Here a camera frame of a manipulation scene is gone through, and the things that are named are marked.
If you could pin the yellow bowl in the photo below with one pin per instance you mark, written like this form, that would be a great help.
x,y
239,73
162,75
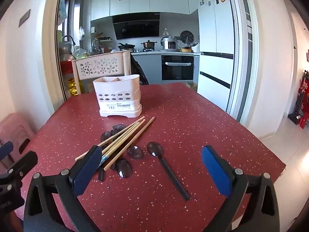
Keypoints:
x,y
186,50

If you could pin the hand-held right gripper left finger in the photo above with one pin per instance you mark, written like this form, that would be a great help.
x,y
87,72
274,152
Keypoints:
x,y
87,171

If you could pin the red container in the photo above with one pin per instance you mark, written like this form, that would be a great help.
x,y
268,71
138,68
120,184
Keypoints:
x,y
66,67

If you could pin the white flower-cutout chair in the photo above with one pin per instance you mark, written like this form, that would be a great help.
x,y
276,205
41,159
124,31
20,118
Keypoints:
x,y
99,66

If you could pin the white refrigerator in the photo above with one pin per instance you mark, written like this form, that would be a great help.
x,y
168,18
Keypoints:
x,y
214,41

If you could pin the stacked metal pots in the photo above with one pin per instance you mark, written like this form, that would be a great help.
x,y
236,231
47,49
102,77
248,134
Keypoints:
x,y
66,52

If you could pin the white sliding door frame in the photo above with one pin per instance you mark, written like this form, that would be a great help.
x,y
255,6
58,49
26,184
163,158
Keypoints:
x,y
243,53

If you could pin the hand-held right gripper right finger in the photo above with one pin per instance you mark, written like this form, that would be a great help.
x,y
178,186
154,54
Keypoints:
x,y
216,174

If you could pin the cardboard box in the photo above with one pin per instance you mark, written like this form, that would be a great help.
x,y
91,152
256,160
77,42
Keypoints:
x,y
192,85

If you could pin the grey wall plate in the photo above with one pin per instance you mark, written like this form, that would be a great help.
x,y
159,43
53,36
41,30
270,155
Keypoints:
x,y
24,18

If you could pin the black range hood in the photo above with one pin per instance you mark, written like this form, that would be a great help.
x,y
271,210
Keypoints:
x,y
136,26

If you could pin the black built-in oven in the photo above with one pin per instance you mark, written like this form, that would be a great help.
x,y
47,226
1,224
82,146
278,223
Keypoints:
x,y
177,69

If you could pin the red fire extinguisher stand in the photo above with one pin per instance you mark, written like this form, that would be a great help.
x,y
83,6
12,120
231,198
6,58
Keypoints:
x,y
301,96

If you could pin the gold foil package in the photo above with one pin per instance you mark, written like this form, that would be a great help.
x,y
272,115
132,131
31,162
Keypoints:
x,y
73,85

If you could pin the small black fan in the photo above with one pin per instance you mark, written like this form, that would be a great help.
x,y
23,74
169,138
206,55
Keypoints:
x,y
187,37

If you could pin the steel cooking pot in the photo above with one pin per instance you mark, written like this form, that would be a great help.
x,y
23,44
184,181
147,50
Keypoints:
x,y
149,44

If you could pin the silver pressure cooker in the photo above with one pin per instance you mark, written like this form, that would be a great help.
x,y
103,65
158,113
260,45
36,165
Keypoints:
x,y
169,44

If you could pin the wooden chopstick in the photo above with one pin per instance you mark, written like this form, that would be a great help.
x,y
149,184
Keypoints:
x,y
131,130
131,137
135,138
125,128
120,141

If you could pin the black wok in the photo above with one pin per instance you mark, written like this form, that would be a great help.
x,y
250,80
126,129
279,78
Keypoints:
x,y
126,46

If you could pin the white upper cabinets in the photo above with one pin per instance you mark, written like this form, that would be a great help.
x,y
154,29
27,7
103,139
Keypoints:
x,y
140,2

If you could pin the black jacket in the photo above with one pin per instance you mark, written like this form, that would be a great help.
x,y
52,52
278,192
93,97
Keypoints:
x,y
138,70

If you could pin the black translucent plastic spoon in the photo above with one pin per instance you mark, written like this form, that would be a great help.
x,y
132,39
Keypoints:
x,y
105,135
118,127
135,151
154,149
124,168

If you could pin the pink plastic stool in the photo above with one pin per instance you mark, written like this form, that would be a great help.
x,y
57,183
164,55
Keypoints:
x,y
13,130

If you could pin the kitchen faucet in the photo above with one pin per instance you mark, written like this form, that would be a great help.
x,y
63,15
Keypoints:
x,y
68,38

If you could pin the white plastic utensil holder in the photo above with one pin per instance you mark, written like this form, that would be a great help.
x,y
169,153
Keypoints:
x,y
119,94

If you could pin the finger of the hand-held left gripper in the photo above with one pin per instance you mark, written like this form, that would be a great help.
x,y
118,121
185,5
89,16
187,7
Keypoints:
x,y
6,148
25,160

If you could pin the small white rice cooker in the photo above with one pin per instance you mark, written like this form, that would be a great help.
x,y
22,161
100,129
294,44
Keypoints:
x,y
195,47

